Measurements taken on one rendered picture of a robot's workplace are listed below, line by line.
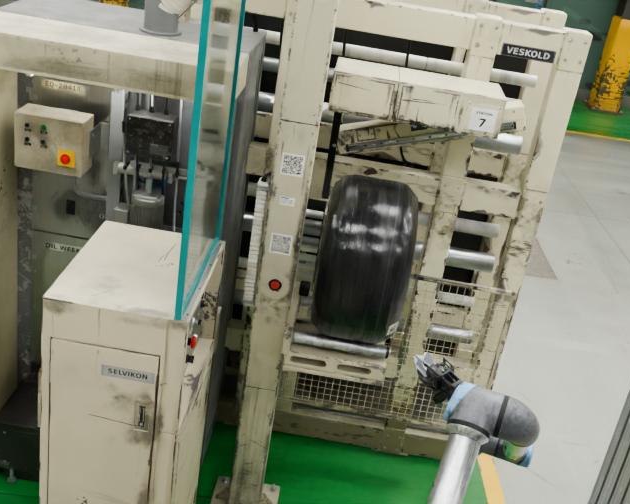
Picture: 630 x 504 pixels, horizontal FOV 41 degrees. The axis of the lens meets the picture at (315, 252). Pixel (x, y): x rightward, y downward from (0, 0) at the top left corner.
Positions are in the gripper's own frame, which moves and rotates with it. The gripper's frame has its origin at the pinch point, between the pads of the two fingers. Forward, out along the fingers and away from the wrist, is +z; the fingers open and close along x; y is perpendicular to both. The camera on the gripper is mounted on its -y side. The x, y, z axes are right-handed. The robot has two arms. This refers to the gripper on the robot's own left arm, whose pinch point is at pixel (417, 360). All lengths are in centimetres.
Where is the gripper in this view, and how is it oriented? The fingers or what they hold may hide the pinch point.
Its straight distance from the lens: 280.7
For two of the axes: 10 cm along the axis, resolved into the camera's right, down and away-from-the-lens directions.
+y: -0.6, -7.3, -6.8
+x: -8.3, 4.2, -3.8
